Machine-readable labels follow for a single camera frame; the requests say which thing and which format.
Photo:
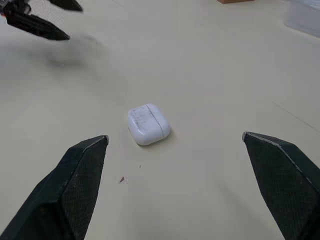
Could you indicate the clear plastic box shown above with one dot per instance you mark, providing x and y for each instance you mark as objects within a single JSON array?
[{"x": 303, "y": 16}]

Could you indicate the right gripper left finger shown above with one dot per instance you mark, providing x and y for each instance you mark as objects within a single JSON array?
[{"x": 67, "y": 190}]

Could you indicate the white earbud case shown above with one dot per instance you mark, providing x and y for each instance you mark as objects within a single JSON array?
[{"x": 148, "y": 123}]

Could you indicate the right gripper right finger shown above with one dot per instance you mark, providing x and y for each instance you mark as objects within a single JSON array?
[{"x": 282, "y": 185}]

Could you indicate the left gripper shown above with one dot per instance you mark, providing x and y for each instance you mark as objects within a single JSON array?
[{"x": 13, "y": 6}]

